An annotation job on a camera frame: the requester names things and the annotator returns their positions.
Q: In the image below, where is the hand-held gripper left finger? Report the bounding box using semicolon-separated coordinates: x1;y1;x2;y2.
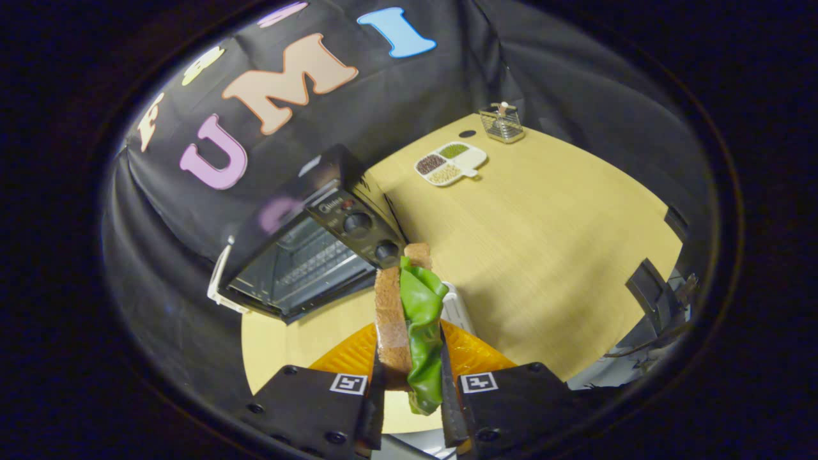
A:
246;323;387;459

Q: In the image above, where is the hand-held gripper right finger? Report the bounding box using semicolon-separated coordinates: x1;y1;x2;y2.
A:
440;319;576;457

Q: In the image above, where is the lettuce sandwich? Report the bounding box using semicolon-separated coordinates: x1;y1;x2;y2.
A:
374;243;450;416

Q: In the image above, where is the black toaster oven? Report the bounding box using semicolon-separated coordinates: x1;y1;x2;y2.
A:
217;144;408;325

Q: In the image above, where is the white pop-up toaster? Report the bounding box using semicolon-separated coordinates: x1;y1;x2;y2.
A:
206;236;250;315

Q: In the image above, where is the white plate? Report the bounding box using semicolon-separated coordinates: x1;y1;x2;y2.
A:
441;281;477;337

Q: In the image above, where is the black chair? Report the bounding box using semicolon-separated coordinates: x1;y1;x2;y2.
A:
625;206;698;333

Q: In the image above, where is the white divided bean dish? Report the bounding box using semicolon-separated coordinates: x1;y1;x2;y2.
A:
415;141;488;187

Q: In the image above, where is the black backdrop cloth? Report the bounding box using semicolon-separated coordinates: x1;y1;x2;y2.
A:
102;0;713;410

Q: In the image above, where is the wire mesh basket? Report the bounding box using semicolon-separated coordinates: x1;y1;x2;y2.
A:
479;102;526;144

